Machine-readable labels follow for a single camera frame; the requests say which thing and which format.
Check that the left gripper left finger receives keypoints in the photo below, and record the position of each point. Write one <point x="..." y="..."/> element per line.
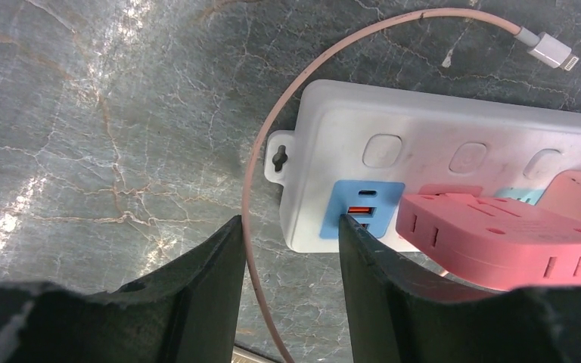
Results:
<point x="185" y="311"/>

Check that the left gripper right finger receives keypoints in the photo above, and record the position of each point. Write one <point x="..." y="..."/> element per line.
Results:
<point x="399" y="311"/>

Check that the red pink plug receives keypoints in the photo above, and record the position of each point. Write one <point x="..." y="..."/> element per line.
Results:
<point x="496" y="243"/>

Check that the long white power strip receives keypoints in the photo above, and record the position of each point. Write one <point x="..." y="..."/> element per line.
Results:
<point x="359" y="148"/>

